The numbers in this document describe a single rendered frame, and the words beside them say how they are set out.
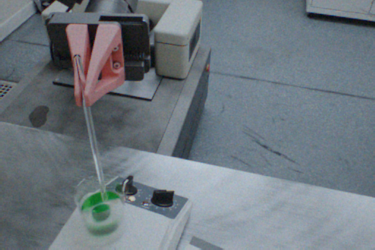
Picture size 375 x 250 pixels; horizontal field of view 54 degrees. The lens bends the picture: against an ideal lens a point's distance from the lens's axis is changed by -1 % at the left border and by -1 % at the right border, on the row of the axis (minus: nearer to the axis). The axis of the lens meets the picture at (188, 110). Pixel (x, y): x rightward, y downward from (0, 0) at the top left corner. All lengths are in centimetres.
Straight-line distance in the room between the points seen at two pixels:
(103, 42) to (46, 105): 108
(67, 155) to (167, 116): 67
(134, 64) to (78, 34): 7
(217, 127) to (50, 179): 124
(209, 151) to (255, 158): 21
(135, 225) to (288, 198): 27
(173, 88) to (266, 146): 57
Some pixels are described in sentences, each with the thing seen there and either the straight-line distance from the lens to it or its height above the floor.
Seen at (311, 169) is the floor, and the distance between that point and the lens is 172.
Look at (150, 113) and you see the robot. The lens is 132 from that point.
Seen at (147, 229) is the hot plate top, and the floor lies 84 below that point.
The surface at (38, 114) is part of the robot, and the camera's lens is 139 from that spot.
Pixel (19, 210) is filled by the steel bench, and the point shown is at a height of 75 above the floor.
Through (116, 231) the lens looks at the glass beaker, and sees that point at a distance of 45.
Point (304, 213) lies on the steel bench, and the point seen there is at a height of 75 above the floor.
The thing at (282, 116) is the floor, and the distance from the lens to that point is 193.
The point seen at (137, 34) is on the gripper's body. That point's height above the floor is 105.
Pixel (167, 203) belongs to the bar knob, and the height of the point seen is 80.
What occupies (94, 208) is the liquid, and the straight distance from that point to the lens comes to 45.
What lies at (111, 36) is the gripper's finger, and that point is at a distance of 36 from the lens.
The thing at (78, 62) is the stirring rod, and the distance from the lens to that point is 32.
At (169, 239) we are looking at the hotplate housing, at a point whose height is 82.
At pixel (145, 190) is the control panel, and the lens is 57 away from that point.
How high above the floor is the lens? 124
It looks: 41 degrees down
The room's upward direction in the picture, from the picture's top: 2 degrees clockwise
